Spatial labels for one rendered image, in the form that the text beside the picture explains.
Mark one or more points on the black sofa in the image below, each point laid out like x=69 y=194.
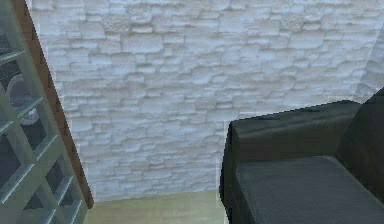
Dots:
x=300 y=160

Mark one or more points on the white round dish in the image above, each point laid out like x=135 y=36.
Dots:
x=18 y=96

